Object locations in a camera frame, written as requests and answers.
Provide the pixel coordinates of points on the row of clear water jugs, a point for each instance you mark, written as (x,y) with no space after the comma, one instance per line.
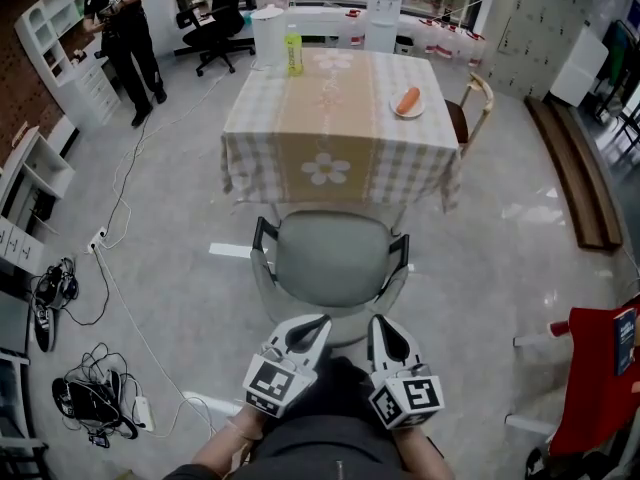
(450,43)

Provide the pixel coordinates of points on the person's left forearm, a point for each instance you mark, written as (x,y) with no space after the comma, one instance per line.
(225,448)

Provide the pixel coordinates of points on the clothes rack with garments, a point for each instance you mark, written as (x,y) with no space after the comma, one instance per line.
(620,63)

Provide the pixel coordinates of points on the white power strip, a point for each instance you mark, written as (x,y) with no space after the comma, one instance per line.
(96,240)

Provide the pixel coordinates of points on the yellow-green drink bottle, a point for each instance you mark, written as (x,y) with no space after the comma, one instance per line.
(294,53)

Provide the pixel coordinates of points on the beige checkered floral tablecloth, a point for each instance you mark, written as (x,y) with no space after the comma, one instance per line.
(250,118)

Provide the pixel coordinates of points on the grey metal lockers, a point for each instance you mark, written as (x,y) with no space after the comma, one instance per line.
(540,28)

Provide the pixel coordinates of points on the grey armchair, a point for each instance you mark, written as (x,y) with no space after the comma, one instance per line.
(330,258)

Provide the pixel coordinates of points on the person's right forearm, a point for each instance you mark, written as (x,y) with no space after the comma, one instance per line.
(425,455)

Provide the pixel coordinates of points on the small white bin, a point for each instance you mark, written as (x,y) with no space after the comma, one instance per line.
(404,45)

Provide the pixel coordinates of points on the orange carrot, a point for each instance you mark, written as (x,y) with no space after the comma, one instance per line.
(409,100)

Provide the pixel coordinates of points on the person's grey sweater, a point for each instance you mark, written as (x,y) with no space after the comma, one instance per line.
(325,453)

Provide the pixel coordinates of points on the blue book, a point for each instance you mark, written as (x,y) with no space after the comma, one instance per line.
(625,343)

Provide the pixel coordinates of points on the white cabinet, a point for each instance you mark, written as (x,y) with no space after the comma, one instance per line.
(585,68)

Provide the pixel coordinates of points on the white shelf desk unit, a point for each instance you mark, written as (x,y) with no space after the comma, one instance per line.
(65,43)

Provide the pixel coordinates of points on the wooden step platform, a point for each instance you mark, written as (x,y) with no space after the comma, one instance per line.
(575,168)

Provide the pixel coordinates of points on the light wooden chair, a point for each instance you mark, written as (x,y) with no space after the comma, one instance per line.
(480,108)

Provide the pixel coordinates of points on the white round plate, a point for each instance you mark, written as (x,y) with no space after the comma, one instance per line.
(400,113)

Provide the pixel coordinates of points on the low white shelf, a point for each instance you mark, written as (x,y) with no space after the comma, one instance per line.
(35,168)

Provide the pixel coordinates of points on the black office chair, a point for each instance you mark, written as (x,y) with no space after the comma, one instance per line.
(215,28)

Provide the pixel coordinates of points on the table with checked tablecloth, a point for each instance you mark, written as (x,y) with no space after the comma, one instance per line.
(325,113)

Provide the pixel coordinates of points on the white water dispenser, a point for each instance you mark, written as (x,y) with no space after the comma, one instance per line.
(383,13)

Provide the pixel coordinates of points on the white cylindrical appliance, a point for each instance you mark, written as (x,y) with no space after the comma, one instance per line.
(267,38)

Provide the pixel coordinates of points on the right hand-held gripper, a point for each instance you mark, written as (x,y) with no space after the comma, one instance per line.
(415,398)

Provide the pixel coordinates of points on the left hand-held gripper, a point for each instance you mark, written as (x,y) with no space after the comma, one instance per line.
(272,383)

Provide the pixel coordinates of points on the white power adapter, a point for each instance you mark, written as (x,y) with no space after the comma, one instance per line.
(144,413)

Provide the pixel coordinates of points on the person's dark trousers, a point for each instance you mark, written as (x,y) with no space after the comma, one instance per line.
(340,388)

